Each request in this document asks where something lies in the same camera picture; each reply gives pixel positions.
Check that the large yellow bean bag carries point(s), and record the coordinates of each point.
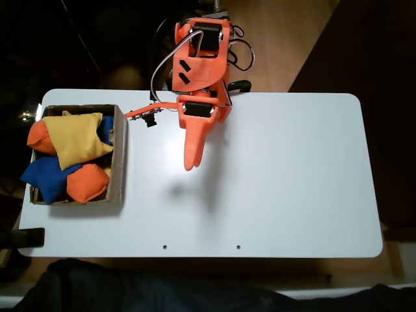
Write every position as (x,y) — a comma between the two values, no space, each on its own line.
(74,139)

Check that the cardboard box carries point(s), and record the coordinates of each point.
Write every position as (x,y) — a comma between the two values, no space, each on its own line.
(118,156)

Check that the small yellow bean bag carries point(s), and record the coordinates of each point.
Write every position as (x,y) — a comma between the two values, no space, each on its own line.
(106,171)
(66,113)

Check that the blue bean bag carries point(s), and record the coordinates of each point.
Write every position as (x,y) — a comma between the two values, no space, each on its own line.
(105,125)
(45,177)

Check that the orange bean bag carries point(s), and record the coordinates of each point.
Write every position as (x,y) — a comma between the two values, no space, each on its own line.
(39,138)
(86,183)

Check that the office chair base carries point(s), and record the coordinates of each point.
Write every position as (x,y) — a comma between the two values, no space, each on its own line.
(217,5)

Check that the person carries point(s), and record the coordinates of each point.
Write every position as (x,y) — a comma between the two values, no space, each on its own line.
(130,292)

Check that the black table clamp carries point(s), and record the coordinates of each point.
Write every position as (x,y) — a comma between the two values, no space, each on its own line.
(31,237)

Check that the orange camera mount with board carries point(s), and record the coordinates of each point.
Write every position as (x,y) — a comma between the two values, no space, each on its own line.
(152,106)

